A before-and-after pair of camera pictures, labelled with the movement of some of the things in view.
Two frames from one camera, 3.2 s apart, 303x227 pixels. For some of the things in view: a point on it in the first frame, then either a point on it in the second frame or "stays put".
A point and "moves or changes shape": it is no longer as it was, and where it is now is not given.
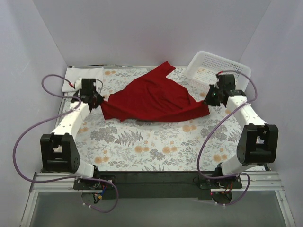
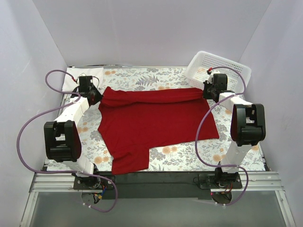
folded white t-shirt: (73, 74) stays put
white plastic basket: (202, 68) stays put
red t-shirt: (152, 97) moves or changes shape
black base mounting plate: (154, 185) stays put
